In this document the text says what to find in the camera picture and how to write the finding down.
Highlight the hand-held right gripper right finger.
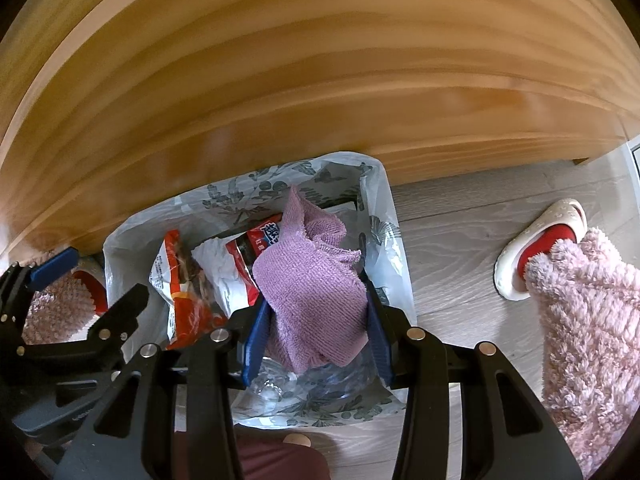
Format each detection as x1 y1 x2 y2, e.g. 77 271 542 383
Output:
357 270 583 480

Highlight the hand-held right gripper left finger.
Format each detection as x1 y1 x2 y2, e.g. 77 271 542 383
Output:
54 287 273 480

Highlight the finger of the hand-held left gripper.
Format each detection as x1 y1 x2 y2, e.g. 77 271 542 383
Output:
0 246 81 331
20 284 150 361

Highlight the orange snack bag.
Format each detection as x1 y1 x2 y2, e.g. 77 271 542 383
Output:
149 229 228 352

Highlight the purple towel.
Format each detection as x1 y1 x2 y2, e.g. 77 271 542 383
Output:
251 184 370 368

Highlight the white tissue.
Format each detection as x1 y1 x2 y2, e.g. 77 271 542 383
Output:
192 237 261 318

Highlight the leaf print trash bag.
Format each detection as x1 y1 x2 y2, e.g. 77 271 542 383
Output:
102 150 418 428

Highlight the person's left white slipper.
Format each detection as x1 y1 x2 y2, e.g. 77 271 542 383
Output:
70 255 110 316

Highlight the person's white slipper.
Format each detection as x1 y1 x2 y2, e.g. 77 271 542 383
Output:
70 255 110 316
492 198 588 302

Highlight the person's left red sock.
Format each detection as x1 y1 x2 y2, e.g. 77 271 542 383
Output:
75 270 103 311

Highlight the person's red sock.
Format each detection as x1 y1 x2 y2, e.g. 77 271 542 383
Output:
520 225 576 281
75 270 103 311

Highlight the clear plastic container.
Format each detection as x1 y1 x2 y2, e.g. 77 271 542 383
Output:
235 345 396 411

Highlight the red dark snack wrapper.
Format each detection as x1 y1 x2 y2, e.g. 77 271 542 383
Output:
225 212 286 306

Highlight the person's maroon garment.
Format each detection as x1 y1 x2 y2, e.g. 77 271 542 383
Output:
172 430 331 480

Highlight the person's right white slipper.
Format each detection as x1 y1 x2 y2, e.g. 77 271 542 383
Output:
492 198 588 302

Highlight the person's right red sock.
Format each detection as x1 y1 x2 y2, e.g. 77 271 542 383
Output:
520 225 576 281

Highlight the person's right leg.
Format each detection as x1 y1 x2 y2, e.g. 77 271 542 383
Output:
522 227 640 471

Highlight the wooden bed frame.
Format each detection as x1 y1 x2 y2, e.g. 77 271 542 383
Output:
0 0 640 261

